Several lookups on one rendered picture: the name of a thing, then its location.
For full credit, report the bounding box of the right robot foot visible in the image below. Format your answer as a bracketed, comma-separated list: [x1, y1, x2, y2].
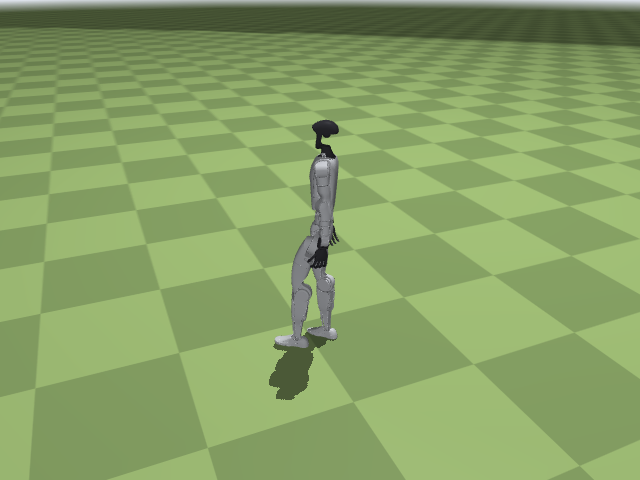
[307, 325, 337, 339]

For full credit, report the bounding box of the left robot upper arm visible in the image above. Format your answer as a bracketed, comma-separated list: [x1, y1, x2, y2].
[314, 161, 331, 213]

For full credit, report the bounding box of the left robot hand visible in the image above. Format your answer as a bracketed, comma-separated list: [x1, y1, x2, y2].
[307, 238, 329, 269]

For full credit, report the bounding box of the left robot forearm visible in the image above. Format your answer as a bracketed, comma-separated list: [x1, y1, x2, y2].
[318, 202, 332, 247]

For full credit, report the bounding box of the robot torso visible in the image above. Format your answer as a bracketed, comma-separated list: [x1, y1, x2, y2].
[309, 153, 339, 241]

